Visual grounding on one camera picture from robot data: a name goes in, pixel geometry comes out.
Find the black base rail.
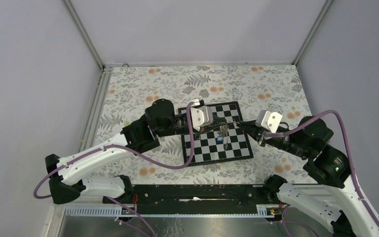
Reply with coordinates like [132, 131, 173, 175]
[116, 184, 284, 215]

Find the floral table cloth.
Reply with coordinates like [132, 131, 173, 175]
[95, 65, 313, 184]

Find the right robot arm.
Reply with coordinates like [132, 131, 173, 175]
[237, 115, 379, 237]

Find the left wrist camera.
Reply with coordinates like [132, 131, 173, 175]
[190, 99, 214, 131]

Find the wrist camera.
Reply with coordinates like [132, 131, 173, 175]
[255, 110, 283, 133]
[190, 99, 214, 131]

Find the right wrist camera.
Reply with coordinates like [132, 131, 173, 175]
[255, 110, 283, 133]

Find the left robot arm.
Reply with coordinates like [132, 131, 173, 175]
[44, 99, 225, 204]

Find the black white chessboard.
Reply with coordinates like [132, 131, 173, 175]
[190, 101, 253, 166]

